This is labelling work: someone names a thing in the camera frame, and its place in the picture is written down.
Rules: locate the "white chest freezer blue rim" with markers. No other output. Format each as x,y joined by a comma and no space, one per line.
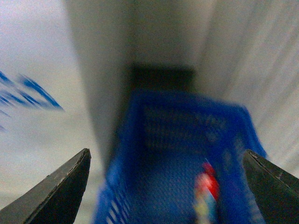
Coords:
44,113

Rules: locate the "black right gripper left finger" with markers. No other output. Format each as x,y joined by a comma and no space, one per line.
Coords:
54,200

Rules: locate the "colourful drink bottle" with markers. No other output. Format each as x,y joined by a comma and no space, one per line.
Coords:
206,196

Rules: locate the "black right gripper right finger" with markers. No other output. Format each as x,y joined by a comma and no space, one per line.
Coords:
276,191

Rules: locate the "blue plastic basket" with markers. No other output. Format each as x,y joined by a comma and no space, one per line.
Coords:
164,140

